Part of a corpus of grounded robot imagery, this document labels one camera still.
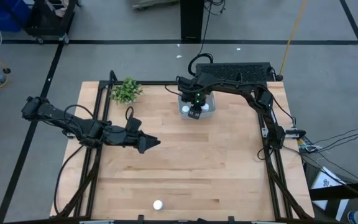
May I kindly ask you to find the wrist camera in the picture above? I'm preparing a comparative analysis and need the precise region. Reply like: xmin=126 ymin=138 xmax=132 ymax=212
xmin=188 ymin=105 xmax=203 ymax=121
xmin=125 ymin=115 xmax=143 ymax=134

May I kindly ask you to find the blue plastic bin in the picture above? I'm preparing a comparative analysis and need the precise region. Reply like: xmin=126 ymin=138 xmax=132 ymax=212
xmin=0 ymin=0 xmax=32 ymax=32

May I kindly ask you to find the grey plastic basket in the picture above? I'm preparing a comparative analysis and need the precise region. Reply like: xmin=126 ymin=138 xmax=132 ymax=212
xmin=177 ymin=90 xmax=216 ymax=121

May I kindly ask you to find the black aluminium table frame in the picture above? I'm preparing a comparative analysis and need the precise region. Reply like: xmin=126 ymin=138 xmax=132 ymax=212
xmin=50 ymin=70 xmax=315 ymax=224

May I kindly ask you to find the black looped power cable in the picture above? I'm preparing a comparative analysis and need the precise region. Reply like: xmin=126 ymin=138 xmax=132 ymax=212
xmin=187 ymin=0 xmax=226 ymax=77

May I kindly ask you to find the black cable bundle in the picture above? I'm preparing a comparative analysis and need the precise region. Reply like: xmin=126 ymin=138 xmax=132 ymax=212
xmin=298 ymin=123 xmax=358 ymax=155

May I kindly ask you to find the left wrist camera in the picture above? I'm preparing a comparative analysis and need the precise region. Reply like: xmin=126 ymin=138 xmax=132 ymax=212
xmin=125 ymin=115 xmax=143 ymax=134

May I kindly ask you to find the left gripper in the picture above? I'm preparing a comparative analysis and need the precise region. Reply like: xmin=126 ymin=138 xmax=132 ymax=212
xmin=103 ymin=124 xmax=162 ymax=154

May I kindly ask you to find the white cardboard box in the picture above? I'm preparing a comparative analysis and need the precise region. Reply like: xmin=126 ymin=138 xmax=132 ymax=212
xmin=309 ymin=166 xmax=351 ymax=222

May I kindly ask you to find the yellow hanging cable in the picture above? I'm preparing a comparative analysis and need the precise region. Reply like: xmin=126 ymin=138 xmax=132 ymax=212
xmin=277 ymin=0 xmax=308 ymax=81

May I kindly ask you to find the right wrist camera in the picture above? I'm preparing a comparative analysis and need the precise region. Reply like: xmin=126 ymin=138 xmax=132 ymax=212
xmin=188 ymin=105 xmax=203 ymax=121

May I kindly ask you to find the black wheeled cart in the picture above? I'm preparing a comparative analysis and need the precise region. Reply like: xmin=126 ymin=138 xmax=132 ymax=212
xmin=23 ymin=0 xmax=81 ymax=45

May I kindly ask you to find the square building column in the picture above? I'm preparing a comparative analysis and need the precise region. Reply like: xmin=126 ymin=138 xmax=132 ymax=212
xmin=180 ymin=0 xmax=205 ymax=44

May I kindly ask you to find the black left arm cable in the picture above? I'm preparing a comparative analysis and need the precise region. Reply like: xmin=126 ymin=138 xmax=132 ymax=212
xmin=53 ymin=144 xmax=85 ymax=216

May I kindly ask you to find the black floor bar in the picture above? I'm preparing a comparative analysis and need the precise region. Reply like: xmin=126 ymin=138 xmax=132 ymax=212
xmin=308 ymin=179 xmax=358 ymax=202

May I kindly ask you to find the green potted plant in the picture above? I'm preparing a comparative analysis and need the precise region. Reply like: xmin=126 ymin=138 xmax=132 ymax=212
xmin=109 ymin=77 xmax=144 ymax=105

